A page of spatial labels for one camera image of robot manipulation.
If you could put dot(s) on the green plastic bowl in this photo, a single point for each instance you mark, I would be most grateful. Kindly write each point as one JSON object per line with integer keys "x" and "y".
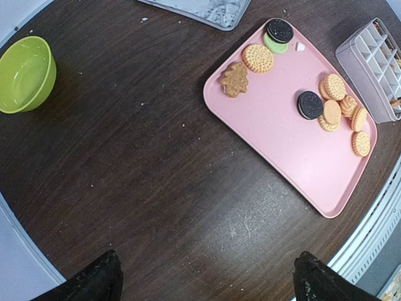
{"x": 28, "y": 75}

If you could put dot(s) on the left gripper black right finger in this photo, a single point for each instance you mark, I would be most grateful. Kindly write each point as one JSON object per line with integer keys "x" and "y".
{"x": 313, "y": 280}

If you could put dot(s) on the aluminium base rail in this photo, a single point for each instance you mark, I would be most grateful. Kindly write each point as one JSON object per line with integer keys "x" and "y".
{"x": 370, "y": 258}

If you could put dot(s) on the silver divided cookie tin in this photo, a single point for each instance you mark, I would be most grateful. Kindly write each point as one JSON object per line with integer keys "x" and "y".
{"x": 371, "y": 59}

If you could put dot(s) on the round dotted biscuit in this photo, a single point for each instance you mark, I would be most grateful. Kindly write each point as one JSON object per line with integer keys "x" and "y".
{"x": 361, "y": 144}
{"x": 258, "y": 58}

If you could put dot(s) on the black sandwich cookie centre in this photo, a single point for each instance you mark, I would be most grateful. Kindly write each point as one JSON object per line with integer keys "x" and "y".
{"x": 310, "y": 105}

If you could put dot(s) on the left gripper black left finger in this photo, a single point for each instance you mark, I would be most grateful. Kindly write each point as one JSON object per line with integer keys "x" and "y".
{"x": 102, "y": 279}

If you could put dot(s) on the pink plastic tray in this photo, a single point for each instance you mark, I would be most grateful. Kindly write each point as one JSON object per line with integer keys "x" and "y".
{"x": 320, "y": 165}

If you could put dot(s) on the white crumb piece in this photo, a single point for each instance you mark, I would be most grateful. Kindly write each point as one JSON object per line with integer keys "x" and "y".
{"x": 300, "y": 47}

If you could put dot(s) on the black sandwich cookie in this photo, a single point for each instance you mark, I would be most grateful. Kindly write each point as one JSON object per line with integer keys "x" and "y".
{"x": 310, "y": 105}
{"x": 279, "y": 31}

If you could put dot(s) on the green sandwich cookie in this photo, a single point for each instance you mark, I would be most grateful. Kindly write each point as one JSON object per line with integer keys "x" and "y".
{"x": 274, "y": 47}

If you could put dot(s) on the black sandwich cookie right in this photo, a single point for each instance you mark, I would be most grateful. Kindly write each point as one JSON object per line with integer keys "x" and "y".
{"x": 279, "y": 31}

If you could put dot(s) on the brown leaf cookie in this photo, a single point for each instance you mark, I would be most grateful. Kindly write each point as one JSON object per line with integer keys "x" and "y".
{"x": 235, "y": 80}

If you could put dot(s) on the swirl butter cookie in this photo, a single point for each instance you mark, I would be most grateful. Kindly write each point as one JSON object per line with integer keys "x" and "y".
{"x": 348, "y": 106}

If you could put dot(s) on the round dotted biscuit bottom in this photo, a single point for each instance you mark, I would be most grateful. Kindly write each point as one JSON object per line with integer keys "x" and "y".
{"x": 361, "y": 144}

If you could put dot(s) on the round dotted biscuit top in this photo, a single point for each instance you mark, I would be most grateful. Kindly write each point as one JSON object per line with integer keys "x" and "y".
{"x": 258, "y": 58}

